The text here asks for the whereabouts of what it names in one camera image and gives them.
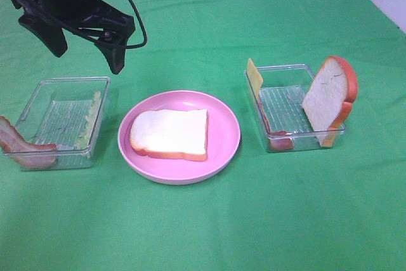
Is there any left clear plastic container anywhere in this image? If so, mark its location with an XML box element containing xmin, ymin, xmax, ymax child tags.
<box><xmin>14</xmin><ymin>77</ymin><xmax>110</xmax><ymax>171</ymax></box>

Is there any clear plastic container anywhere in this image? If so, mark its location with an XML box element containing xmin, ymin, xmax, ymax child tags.
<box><xmin>245</xmin><ymin>63</ymin><xmax>345</xmax><ymax>152</ymax></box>
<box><xmin>14</xmin><ymin>77</ymin><xmax>110</xmax><ymax>171</ymax></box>

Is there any yellow cheese slice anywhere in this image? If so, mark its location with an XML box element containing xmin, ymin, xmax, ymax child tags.
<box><xmin>247</xmin><ymin>58</ymin><xmax>263</xmax><ymax>100</ymax></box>

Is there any bacon strip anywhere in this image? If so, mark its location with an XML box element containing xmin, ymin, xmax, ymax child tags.
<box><xmin>256</xmin><ymin>95</ymin><xmax>294</xmax><ymax>151</ymax></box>
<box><xmin>1</xmin><ymin>116</ymin><xmax>57</xmax><ymax>169</ymax></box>

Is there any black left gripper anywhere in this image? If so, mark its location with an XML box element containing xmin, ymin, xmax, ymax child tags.
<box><xmin>11</xmin><ymin>0</ymin><xmax>134</xmax><ymax>75</ymax></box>

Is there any bread slice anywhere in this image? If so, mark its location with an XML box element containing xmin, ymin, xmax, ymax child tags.
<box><xmin>130</xmin><ymin>109</ymin><xmax>209</xmax><ymax>161</ymax></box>
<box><xmin>302</xmin><ymin>56</ymin><xmax>358</xmax><ymax>147</ymax></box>

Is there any pink round plate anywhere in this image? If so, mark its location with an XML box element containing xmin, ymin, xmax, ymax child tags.
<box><xmin>117</xmin><ymin>90</ymin><xmax>240</xmax><ymax>185</ymax></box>

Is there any right clear plastic container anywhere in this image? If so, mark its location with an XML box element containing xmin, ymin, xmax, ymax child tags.
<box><xmin>245</xmin><ymin>63</ymin><xmax>345</xmax><ymax>152</ymax></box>

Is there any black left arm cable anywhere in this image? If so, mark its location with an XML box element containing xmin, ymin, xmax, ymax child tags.
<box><xmin>0</xmin><ymin>0</ymin><xmax>148</xmax><ymax>50</ymax></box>

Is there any green lettuce leaf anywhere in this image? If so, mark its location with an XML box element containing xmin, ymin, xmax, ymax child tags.
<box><xmin>74</xmin><ymin>91</ymin><xmax>102</xmax><ymax>150</ymax></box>

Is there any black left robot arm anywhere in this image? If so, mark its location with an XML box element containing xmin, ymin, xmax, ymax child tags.
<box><xmin>11</xmin><ymin>0</ymin><xmax>135</xmax><ymax>74</ymax></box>

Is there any green tablecloth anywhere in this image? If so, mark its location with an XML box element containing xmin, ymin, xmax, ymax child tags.
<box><xmin>1</xmin><ymin>0</ymin><xmax>405</xmax><ymax>270</ymax></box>

